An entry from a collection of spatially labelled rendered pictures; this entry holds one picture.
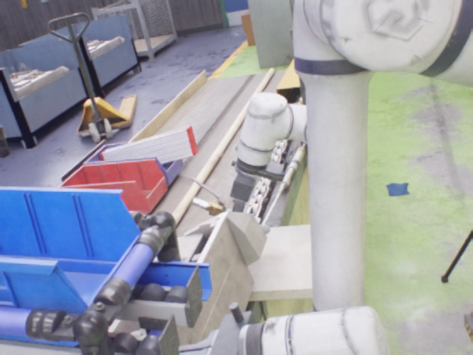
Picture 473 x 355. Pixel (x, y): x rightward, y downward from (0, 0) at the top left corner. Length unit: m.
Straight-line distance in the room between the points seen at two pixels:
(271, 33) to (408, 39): 6.21
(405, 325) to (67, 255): 1.80
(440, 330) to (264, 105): 1.42
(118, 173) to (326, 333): 1.44
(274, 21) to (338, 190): 5.98
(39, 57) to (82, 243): 6.49
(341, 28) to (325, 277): 0.45
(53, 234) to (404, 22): 0.53
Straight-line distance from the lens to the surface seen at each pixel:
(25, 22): 12.58
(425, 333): 2.37
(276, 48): 6.79
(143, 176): 2.05
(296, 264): 1.39
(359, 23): 0.55
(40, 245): 0.82
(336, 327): 0.78
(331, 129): 0.76
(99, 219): 0.74
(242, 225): 1.27
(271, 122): 1.25
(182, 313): 0.72
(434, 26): 0.57
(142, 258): 0.67
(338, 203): 0.80
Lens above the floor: 1.58
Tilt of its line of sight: 25 degrees down
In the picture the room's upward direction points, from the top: 13 degrees counter-clockwise
